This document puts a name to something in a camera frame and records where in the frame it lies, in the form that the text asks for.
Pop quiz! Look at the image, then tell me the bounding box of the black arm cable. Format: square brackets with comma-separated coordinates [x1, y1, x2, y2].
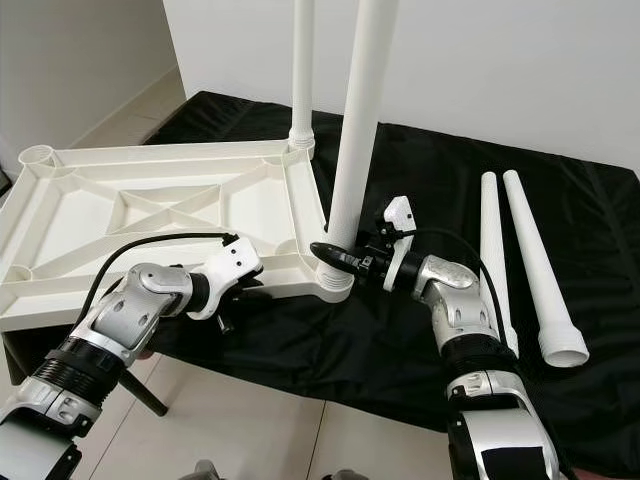
[410, 227, 511, 346]
[85, 231, 241, 331]

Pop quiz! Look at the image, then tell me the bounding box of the white plastic table leg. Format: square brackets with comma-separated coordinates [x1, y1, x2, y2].
[480, 172, 521, 356]
[287, 0, 316, 151]
[322, 0, 401, 281]
[502, 169, 590, 369]

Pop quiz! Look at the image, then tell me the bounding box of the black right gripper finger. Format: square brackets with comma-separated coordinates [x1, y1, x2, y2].
[310, 241, 362, 275]

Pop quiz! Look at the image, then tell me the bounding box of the grey robot right leg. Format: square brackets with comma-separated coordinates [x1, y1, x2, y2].
[320, 467, 371, 480]

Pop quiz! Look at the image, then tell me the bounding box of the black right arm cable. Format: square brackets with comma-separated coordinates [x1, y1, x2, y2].
[410, 227, 511, 346]

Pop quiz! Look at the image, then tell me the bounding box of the white plastic table top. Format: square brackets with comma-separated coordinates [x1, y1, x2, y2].
[0, 137, 356, 333]

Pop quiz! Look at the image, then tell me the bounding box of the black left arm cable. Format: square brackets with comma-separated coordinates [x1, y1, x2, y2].
[85, 231, 241, 331]

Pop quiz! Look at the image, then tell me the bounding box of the grey robot left leg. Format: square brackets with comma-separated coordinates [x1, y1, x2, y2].
[190, 460, 232, 480]

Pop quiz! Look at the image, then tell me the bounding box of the grey robot leg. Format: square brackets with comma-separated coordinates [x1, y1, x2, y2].
[320, 467, 371, 480]
[190, 460, 232, 480]

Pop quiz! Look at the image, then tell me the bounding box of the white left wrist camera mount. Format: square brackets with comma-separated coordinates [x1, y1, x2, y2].
[195, 234, 264, 319]

